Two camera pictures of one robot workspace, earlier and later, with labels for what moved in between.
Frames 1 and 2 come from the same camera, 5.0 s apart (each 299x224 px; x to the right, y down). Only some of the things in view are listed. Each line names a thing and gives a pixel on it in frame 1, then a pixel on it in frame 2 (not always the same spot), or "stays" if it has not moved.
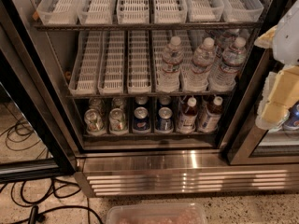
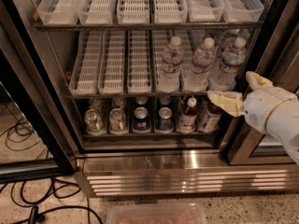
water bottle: x=224 y=77 stays
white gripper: x=288 y=42 to x=261 y=107
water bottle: x=168 y=78 stays
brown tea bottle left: x=188 y=119 stays
